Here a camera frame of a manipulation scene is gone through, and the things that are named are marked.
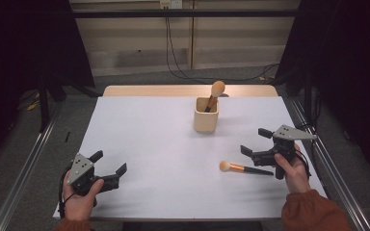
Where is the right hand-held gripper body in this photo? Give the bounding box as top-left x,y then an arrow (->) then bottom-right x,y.
251,124 -> 318,181

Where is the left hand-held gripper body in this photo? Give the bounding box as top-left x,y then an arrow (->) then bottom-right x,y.
66,153 -> 120,198

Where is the small makeup brush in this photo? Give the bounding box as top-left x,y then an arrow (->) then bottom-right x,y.
219,160 -> 275,176

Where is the beige square cup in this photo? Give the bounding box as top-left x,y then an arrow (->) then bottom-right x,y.
193,96 -> 220,134

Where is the large makeup brush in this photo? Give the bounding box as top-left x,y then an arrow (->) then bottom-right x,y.
204,80 -> 226,114

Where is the person's left hand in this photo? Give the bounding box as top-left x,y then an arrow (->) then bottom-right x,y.
62,177 -> 105,222

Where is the person's right hand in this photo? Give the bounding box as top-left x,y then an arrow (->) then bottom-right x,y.
274,143 -> 312,194

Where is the white table mat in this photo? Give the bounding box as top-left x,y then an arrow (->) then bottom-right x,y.
52,95 -> 328,220

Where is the black stand leg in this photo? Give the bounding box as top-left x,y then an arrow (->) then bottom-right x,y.
38,75 -> 51,133

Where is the black curtain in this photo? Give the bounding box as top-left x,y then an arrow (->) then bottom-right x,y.
275,0 -> 370,186
0,0 -> 96,167

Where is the black horizontal bar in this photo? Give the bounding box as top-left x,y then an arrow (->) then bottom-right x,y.
71,9 -> 300,19

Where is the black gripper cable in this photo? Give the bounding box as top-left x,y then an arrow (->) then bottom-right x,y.
297,147 -> 312,179
57,164 -> 75,219

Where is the aluminium rail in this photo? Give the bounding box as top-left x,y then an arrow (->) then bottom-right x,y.
0,99 -> 66,231
289,97 -> 370,231

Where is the black floor cable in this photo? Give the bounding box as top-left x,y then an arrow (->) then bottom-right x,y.
165,17 -> 280,82

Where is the thin vertical wall strip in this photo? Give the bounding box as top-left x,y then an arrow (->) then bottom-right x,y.
189,0 -> 196,70

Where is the white wall socket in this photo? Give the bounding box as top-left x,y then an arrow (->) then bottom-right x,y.
159,0 -> 183,10

